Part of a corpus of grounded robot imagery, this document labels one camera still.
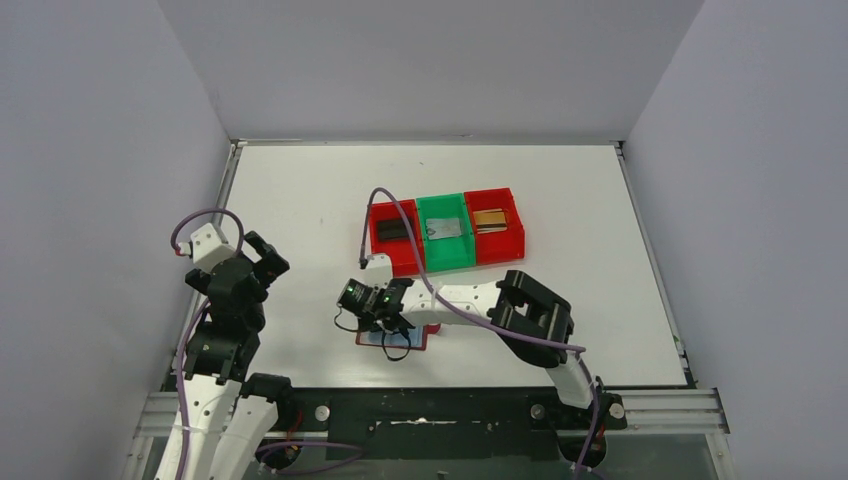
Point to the silver credit card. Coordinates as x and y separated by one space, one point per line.
443 228

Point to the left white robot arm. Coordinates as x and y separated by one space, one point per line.
224 410

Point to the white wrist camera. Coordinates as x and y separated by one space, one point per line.
209 247
378 271

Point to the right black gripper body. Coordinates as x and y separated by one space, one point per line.
369 322

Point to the red plastic bin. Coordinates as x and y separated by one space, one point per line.
402 253
500 247

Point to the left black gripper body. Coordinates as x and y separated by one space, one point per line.
259 266

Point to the left red plastic bin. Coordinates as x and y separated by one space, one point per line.
402 253

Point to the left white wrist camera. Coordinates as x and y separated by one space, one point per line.
209 247

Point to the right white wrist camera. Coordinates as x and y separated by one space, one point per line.
378 271

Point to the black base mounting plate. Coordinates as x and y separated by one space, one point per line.
450 423

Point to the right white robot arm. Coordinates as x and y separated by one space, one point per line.
533 322

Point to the red leather card holder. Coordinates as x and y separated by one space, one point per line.
415 339

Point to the right red plastic bin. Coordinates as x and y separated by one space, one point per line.
500 247

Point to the green plastic bin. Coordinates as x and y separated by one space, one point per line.
450 253

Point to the black VIP credit card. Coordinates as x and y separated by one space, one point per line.
390 230

